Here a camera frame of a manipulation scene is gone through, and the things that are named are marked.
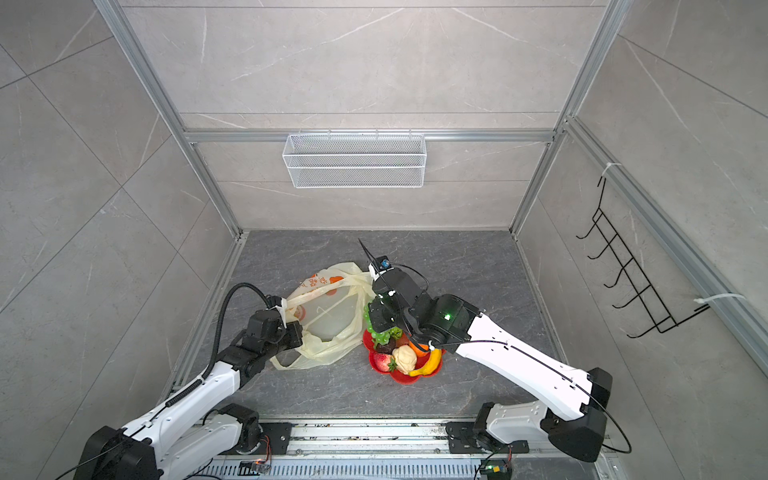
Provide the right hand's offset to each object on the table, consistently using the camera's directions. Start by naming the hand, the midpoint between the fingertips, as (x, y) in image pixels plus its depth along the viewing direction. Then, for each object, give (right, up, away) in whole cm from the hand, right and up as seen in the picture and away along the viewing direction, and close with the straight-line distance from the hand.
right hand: (374, 301), depth 69 cm
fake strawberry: (+2, -18, +11) cm, 21 cm away
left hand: (-22, -8, +17) cm, 30 cm away
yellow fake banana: (+15, -19, +11) cm, 27 cm away
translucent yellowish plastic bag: (-16, -6, +29) cm, 34 cm away
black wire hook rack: (+59, -1, -9) cm, 60 cm away
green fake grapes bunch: (+1, -11, +9) cm, 15 cm away
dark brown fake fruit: (+3, -16, +15) cm, 22 cm away
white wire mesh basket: (-8, +43, +31) cm, 54 cm away
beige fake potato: (+8, -18, +13) cm, 23 cm away
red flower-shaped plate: (+7, -24, +13) cm, 28 cm away
